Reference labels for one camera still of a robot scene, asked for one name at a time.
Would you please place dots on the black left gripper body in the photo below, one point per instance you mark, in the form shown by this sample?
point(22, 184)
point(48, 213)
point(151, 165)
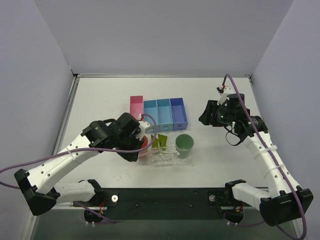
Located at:
point(135, 149)

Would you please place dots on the pink toothbrush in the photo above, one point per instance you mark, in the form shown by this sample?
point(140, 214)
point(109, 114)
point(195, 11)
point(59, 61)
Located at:
point(146, 154)

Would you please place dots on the orange plastic cup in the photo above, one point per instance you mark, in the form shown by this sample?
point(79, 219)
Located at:
point(145, 143)

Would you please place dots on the green plastic cup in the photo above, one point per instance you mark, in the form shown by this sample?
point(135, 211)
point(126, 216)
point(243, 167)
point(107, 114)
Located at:
point(184, 143)

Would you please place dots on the large green toothpaste tube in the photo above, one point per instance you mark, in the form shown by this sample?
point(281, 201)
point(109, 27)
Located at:
point(155, 145)

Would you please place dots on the small green toothpaste tube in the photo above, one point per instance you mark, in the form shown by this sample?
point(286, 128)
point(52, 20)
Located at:
point(162, 139)

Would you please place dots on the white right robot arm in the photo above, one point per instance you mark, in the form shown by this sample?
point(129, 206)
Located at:
point(285, 200)

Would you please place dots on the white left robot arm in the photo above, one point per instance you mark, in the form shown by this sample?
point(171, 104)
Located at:
point(40, 186)

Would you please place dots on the clear textured tray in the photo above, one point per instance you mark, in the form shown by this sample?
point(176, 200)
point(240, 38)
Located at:
point(179, 161)

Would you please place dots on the dark blue drawer bin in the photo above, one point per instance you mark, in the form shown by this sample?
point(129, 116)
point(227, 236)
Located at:
point(180, 121)

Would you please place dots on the pink drawer bin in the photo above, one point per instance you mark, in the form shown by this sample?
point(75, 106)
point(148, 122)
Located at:
point(136, 106)

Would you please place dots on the teal drawer bin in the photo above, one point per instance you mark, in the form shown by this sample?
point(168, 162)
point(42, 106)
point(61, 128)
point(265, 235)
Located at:
point(151, 108)

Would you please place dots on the light blue drawer bin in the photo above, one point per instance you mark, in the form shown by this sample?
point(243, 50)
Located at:
point(165, 117)

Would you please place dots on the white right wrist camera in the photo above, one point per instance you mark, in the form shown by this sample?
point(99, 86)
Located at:
point(224, 91)

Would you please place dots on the aluminium table frame rail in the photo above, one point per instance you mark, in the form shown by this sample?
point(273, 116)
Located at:
point(215, 160)

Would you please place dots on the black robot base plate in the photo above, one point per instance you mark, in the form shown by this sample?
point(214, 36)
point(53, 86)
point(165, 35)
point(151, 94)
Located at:
point(167, 204)

